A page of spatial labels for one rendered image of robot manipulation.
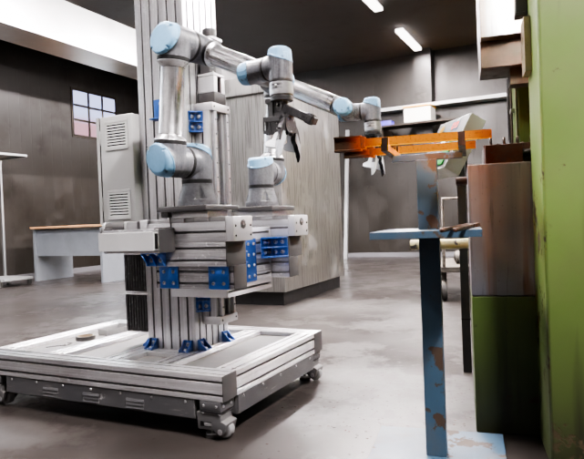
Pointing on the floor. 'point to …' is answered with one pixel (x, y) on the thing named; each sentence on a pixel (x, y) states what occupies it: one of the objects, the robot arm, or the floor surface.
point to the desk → (63, 249)
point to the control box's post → (465, 281)
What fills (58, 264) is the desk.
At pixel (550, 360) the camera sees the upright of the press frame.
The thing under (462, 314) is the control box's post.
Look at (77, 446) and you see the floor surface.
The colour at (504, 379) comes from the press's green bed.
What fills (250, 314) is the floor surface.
